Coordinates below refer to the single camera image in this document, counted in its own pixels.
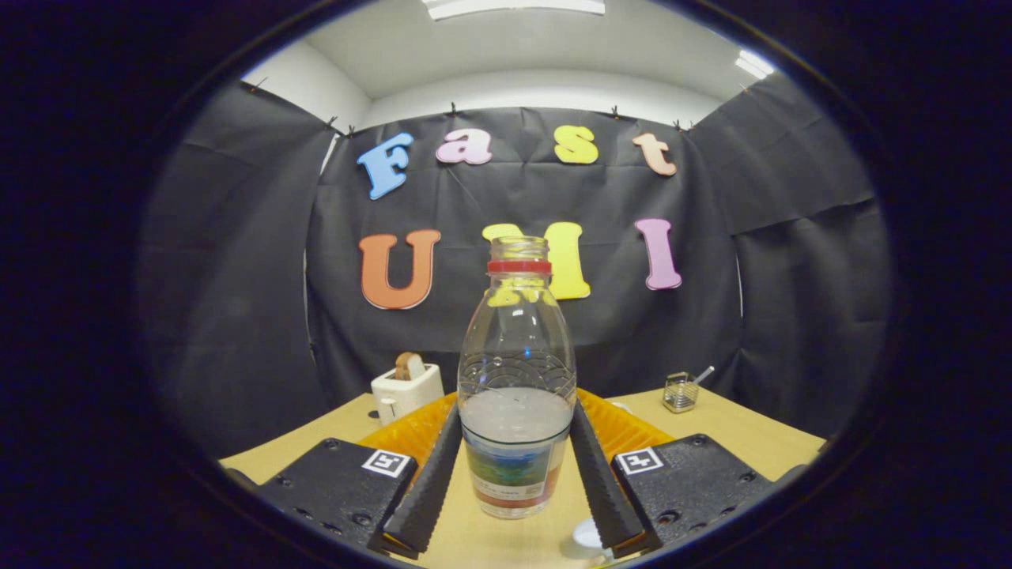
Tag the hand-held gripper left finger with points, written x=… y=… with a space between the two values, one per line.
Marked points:
x=427 y=490

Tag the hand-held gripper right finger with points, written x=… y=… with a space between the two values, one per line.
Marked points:
x=601 y=490

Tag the pale blue cup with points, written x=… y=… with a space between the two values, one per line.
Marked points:
x=587 y=537

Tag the clear plastic juice bottle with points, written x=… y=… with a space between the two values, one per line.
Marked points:
x=518 y=474

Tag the white toaster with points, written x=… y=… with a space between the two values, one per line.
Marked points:
x=407 y=395

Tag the toast slice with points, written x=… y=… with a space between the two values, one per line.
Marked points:
x=409 y=366

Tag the wooden table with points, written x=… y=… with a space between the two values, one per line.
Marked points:
x=751 y=442

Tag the small ceiling light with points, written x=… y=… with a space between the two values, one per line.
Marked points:
x=755 y=65

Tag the long ceiling light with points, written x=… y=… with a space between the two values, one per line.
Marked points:
x=514 y=8

